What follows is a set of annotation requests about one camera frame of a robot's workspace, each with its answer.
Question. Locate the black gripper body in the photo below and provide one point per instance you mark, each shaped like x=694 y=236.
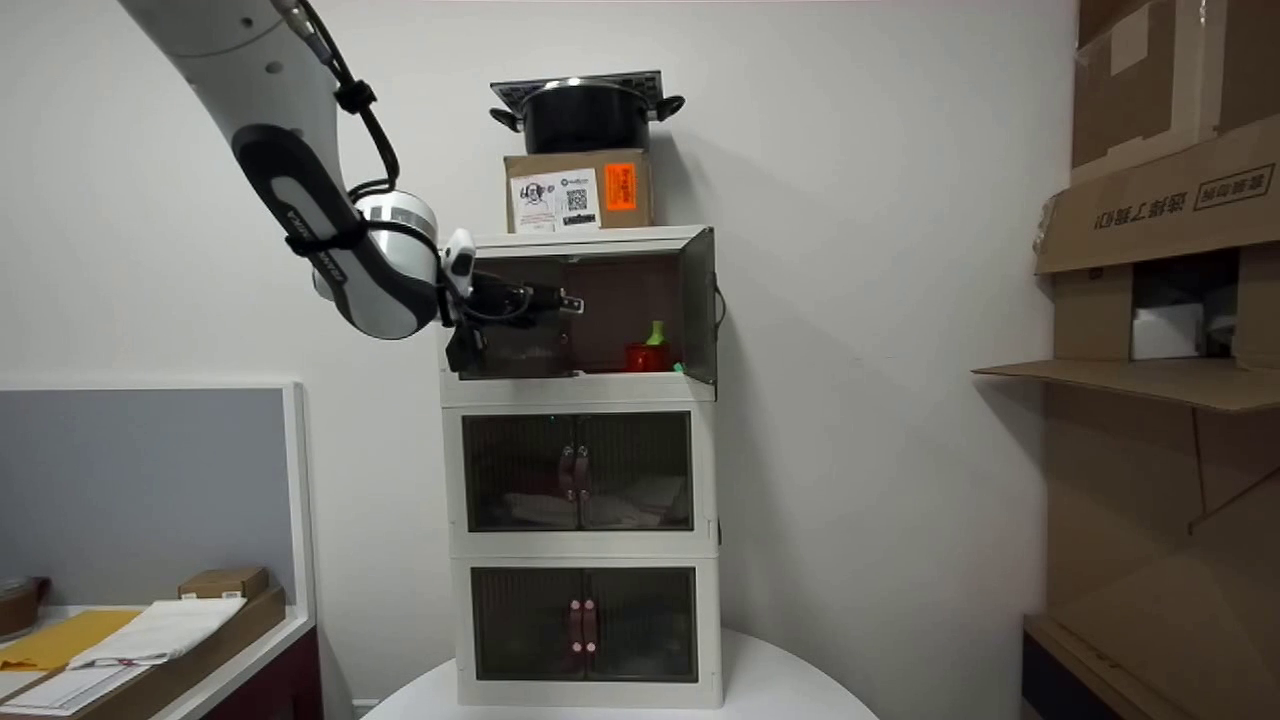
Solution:
x=503 y=302

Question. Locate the cardboard box with labels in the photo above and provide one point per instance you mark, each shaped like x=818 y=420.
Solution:
x=627 y=195

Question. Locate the black cooking pot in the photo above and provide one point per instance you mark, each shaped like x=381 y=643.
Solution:
x=587 y=116

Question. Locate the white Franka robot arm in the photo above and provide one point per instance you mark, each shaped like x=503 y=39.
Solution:
x=373 y=264

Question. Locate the stacked brown cardboard boxes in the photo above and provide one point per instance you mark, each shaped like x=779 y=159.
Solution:
x=1162 y=533

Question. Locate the yellow manila envelope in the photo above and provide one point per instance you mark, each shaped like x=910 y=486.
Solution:
x=61 y=643

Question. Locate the grey desk partition panel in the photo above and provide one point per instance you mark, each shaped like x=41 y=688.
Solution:
x=145 y=492

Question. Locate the white three-tier plastic cabinet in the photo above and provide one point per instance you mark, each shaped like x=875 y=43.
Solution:
x=587 y=395

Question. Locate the smoked ribbed cabinet door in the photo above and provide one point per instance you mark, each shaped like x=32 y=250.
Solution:
x=645 y=624
x=523 y=624
x=642 y=467
x=514 y=467
x=696 y=306

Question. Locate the flat brown cardboard piece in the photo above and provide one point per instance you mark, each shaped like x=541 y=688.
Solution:
x=235 y=585

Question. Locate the white paper sheets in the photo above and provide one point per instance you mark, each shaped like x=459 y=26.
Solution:
x=160 y=634

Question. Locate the white topped desk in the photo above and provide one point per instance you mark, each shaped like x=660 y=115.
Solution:
x=261 y=666

